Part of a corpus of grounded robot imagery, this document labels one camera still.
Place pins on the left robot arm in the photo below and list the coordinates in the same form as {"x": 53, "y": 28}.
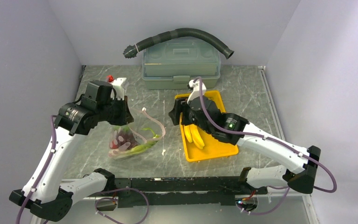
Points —
{"x": 44, "y": 194}

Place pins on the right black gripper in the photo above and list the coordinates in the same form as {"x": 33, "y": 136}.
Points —
{"x": 180, "y": 105}

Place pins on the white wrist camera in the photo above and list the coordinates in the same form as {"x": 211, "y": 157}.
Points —
{"x": 198, "y": 89}
{"x": 119, "y": 86}

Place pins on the clear zip top bag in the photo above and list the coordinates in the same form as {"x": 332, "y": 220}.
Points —
{"x": 143, "y": 120}

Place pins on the grey plastic storage box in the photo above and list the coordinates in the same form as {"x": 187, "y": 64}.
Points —
{"x": 174, "y": 63}

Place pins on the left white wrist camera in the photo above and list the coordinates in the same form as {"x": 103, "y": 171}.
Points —
{"x": 119, "y": 86}

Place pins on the yellow toy bananas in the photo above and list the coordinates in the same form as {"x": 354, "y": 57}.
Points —
{"x": 193, "y": 136}

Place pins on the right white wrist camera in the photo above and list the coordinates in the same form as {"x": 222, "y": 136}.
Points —
{"x": 198, "y": 89}

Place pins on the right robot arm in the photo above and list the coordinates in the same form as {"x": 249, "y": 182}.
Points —
{"x": 296, "y": 165}

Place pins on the yellow plastic tray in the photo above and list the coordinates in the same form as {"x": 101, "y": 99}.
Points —
{"x": 213, "y": 148}

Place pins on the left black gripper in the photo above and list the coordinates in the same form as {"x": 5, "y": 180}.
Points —
{"x": 126, "y": 117}

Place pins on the red toy grapes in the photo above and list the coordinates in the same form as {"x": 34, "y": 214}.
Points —
{"x": 123, "y": 140}

